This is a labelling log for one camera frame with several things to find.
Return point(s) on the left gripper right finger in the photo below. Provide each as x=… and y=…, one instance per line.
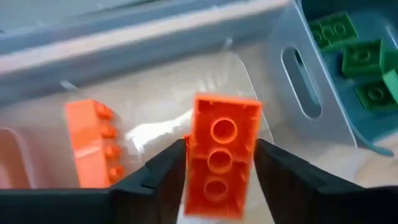
x=295, y=193

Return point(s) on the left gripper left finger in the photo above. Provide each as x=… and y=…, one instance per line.
x=155, y=193

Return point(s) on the orange toy brick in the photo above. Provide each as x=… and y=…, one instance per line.
x=90, y=149
x=236, y=193

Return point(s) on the small green toy brick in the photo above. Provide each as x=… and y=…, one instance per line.
x=362, y=57
x=392, y=71
x=376, y=95

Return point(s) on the long green toy brick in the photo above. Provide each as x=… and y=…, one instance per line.
x=332, y=29

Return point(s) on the clear plastic bin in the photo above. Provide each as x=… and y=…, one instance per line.
x=186, y=77

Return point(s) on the teal plastic bin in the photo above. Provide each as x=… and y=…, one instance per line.
x=348, y=84

